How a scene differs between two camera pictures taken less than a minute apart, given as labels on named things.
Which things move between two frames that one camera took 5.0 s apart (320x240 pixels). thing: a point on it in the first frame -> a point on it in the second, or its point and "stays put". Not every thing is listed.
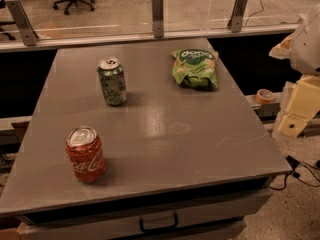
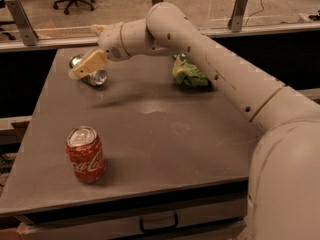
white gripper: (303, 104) -> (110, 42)
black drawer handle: (158, 229) stays put
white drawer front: (127, 224) stays put
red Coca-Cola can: (85, 149) stays put
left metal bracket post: (26, 30) stays put
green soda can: (112, 77) -> (97, 78)
